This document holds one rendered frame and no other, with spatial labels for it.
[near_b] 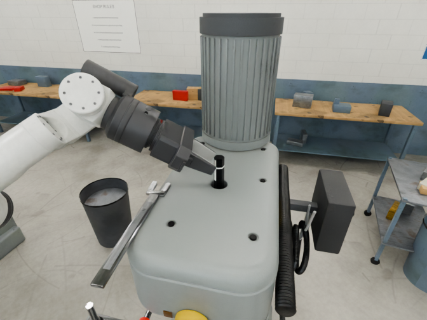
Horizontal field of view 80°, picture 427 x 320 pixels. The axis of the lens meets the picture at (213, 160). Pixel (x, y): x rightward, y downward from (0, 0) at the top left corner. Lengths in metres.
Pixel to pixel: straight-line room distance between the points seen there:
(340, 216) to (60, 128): 0.76
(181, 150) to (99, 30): 5.22
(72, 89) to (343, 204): 0.74
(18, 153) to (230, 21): 0.46
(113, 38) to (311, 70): 3.56
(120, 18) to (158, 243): 5.07
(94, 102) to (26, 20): 6.16
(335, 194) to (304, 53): 3.96
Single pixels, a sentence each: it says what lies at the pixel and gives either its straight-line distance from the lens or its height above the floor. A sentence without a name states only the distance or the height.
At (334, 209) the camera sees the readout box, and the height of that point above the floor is 1.70.
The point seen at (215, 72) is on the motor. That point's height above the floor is 2.09.
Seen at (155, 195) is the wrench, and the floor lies 1.90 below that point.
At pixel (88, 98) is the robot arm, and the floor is 2.10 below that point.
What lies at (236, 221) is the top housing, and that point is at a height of 1.89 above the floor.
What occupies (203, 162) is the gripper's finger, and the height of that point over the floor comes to 1.96.
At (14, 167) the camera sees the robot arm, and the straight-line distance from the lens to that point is 0.51.
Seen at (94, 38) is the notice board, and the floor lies 1.76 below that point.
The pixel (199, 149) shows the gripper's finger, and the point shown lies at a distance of 0.54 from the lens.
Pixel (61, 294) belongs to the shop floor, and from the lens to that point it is 2.94.
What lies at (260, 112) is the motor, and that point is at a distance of 0.67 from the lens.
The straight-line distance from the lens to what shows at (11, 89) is 6.38.
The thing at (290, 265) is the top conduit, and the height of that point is 1.80.
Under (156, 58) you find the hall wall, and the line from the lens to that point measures 5.15.
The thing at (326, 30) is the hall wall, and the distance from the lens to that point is 4.71.
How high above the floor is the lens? 2.22
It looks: 30 degrees down
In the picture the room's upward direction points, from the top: straight up
